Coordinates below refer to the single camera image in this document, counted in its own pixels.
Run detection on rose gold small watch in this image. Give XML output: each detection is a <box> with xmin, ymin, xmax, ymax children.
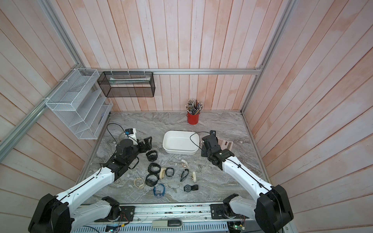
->
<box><xmin>181</xmin><ymin>159</ymin><xmax>189</xmax><ymax>168</ymax></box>

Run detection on small cream watch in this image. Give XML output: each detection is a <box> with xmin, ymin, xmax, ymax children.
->
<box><xmin>191</xmin><ymin>171</ymin><xmax>197</xmax><ymax>183</ymax></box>

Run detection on cream band watch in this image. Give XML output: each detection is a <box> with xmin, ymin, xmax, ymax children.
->
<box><xmin>134</xmin><ymin>177</ymin><xmax>145</xmax><ymax>189</ymax></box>

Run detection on black strap watch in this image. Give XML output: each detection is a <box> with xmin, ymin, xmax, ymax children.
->
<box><xmin>180</xmin><ymin>169</ymin><xmax>189</xmax><ymax>182</ymax></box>

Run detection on black round face watch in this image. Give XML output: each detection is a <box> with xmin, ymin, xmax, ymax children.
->
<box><xmin>184</xmin><ymin>184</ymin><xmax>199</xmax><ymax>192</ymax></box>

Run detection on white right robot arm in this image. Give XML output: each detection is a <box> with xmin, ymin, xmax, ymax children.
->
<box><xmin>202</xmin><ymin>134</ymin><xmax>294</xmax><ymax>233</ymax></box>

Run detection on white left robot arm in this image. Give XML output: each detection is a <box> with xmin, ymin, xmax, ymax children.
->
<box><xmin>28</xmin><ymin>137</ymin><xmax>152</xmax><ymax>233</ymax></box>

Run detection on white storage box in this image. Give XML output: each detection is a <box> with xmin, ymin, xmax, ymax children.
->
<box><xmin>163</xmin><ymin>131</ymin><xmax>200</xmax><ymax>155</ymax></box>

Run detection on blue transparent watch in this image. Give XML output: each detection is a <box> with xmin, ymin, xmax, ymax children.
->
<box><xmin>153</xmin><ymin>183</ymin><xmax>166</xmax><ymax>198</ymax></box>

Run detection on clear tape roll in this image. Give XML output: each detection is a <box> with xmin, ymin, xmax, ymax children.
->
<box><xmin>118</xmin><ymin>132</ymin><xmax>128</xmax><ymax>143</ymax></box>

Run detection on red pen cup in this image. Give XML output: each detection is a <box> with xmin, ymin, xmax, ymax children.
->
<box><xmin>187</xmin><ymin>112</ymin><xmax>200</xmax><ymax>125</ymax></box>

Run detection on black square smartwatch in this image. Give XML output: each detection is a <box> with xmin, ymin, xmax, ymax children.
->
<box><xmin>165</xmin><ymin>167</ymin><xmax>175</xmax><ymax>177</ymax></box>

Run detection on pens in cup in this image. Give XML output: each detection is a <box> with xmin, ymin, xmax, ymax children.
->
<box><xmin>186</xmin><ymin>99</ymin><xmax>203</xmax><ymax>115</ymax></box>

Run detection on black mesh basket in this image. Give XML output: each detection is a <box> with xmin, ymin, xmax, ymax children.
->
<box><xmin>98</xmin><ymin>71</ymin><xmax>155</xmax><ymax>98</ymax></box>

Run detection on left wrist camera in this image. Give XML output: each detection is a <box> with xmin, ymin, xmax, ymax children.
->
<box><xmin>125</xmin><ymin>128</ymin><xmax>138</xmax><ymax>145</ymax></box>

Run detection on beige strap watch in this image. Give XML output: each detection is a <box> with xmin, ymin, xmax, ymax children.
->
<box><xmin>159</xmin><ymin>167</ymin><xmax>167</xmax><ymax>180</ymax></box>

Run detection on silver chain bracelet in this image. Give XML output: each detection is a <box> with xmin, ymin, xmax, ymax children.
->
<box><xmin>163</xmin><ymin>183</ymin><xmax>181</xmax><ymax>193</ymax></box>

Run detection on white wire mesh shelf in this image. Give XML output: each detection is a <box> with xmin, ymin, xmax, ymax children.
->
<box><xmin>46</xmin><ymin>69</ymin><xmax>113</xmax><ymax>140</ymax></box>

